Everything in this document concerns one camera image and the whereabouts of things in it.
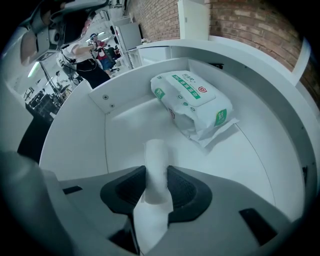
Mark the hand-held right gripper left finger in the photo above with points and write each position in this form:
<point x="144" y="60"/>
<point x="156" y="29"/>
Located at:
<point x="125" y="192"/>

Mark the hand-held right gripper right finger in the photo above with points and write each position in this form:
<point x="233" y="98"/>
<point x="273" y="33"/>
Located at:
<point x="190" y="197"/>

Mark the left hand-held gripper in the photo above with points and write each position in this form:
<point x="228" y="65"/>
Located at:
<point x="50" y="32"/>

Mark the white desk drawer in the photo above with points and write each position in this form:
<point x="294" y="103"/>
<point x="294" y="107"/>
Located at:
<point x="225" y="162"/>

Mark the white desk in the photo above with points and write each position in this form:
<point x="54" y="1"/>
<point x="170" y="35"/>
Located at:
<point x="250" y="47"/>

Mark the person's left hand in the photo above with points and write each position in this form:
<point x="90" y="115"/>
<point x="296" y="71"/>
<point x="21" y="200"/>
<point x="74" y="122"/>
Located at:
<point x="28" y="48"/>

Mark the black office chair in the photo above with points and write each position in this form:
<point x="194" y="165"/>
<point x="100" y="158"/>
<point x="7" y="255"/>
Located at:
<point x="114" y="58"/>

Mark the white partition panel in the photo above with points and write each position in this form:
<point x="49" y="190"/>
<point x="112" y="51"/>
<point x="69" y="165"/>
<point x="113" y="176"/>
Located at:
<point x="130" y="37"/>

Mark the white green wet wipes pack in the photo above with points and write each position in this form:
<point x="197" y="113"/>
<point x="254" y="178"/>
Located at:
<point x="190" y="100"/>

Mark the white pillar cabinet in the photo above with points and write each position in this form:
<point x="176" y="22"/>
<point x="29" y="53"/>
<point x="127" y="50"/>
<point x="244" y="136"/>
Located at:
<point x="193" y="20"/>

